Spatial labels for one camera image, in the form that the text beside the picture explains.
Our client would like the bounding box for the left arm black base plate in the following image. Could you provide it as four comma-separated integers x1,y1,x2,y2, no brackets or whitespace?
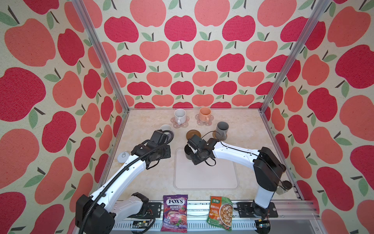
130,202,162,219

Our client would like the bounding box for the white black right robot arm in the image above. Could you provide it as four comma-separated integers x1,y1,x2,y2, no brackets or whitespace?
186,135,286,214

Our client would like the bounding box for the orange pink mug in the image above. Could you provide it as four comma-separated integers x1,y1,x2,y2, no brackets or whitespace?
199,107,211,122

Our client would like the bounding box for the black corrugated cable conduit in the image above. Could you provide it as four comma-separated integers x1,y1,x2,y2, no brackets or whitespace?
77,130,175,234

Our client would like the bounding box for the lavender mug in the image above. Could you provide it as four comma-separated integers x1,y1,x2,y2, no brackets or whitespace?
160,124,172,136

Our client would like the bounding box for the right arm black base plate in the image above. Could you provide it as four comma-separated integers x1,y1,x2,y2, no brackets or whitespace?
236,202,279,219

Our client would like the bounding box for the light grey tray mat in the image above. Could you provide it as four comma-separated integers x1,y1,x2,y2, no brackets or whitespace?
174,148,239,190

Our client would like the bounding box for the white mug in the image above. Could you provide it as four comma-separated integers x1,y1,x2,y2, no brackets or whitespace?
174,109,187,125

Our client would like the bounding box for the aluminium frame post right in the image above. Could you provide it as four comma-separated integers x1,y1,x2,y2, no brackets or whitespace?
259,0,332,114

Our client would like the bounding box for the grey mug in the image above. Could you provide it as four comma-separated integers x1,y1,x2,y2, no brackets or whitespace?
214,121,229,141

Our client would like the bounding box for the aluminium frame post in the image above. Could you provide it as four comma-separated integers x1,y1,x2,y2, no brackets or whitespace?
72,0,130,114
259,0,332,114

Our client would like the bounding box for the purple Fox's berries candy bag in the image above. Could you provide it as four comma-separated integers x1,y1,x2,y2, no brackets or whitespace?
161,195,188,233

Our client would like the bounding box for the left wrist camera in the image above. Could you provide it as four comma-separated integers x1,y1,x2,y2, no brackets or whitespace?
150,130,168,147

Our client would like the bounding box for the yellow jar white lid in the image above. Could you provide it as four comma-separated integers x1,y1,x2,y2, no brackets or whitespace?
117,152,130,163

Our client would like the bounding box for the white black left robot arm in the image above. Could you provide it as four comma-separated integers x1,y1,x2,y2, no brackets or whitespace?
75,142,171,234

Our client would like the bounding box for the green orange soup packet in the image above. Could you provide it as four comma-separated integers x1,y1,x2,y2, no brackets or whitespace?
206,196,233,232

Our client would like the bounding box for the round woven rattan coaster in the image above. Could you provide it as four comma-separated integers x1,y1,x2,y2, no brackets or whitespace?
212,131,228,141

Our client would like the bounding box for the pink flower silicone coaster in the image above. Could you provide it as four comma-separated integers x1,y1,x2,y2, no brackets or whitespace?
195,114,214,126

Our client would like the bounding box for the grey spice jar black lid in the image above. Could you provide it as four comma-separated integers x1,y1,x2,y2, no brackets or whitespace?
276,180,293,195

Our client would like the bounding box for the black mug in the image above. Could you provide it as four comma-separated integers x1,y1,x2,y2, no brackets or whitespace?
184,144,194,160

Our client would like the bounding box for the aluminium frame post left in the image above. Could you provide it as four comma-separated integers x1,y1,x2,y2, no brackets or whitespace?
72,0,130,114

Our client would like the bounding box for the aluminium front frame rail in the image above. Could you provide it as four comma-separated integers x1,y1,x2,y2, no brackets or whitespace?
109,200,327,234

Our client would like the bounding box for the round brown wooden coaster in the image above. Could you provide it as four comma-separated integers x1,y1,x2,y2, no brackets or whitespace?
186,129,201,140

